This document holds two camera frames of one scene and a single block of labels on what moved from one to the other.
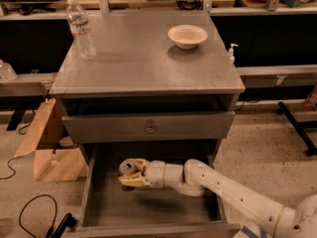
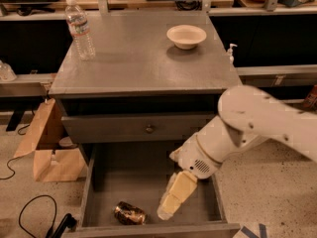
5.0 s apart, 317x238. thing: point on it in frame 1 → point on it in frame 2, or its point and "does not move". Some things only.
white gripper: (155, 174) → (194, 157)
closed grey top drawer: (185, 127) does not move
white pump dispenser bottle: (231, 54) does not move
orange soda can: (127, 168) → (129, 214)
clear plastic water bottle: (79, 26) does not move
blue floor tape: (252, 234) does not move
